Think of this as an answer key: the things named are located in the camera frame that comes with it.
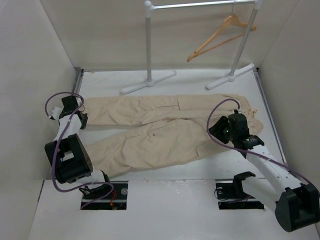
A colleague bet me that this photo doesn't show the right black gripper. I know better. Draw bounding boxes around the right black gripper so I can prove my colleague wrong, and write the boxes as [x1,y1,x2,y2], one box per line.
[206,116,237,145]

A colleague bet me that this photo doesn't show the beige trousers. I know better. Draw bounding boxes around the beige trousers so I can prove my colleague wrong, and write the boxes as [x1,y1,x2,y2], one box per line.
[84,94,263,178]

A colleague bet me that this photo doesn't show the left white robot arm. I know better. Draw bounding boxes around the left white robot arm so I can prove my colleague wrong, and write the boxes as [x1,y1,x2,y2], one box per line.
[44,92,114,203]

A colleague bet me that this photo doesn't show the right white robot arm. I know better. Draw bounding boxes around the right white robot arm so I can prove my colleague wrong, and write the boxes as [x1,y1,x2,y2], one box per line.
[206,110,320,232]

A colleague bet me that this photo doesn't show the wooden clothes hanger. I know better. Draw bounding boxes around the wooden clothes hanger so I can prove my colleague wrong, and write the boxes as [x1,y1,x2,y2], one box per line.
[186,11,249,63]

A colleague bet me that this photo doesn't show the white clothes rack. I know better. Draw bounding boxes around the white clothes rack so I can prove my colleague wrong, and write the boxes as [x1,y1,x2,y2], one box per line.
[120,0,263,95]

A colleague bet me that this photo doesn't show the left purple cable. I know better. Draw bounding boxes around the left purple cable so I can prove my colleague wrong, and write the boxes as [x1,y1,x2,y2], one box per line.
[44,91,115,210]

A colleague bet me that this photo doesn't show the purple cable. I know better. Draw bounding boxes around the purple cable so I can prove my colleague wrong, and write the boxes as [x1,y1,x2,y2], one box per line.
[206,98,318,191]
[44,91,115,210]

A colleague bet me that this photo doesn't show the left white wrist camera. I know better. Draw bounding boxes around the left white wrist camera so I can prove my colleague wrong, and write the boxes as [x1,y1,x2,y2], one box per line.
[49,106,63,121]

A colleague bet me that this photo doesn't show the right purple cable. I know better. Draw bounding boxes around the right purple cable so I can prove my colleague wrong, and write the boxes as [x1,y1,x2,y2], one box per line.
[206,98,318,191]

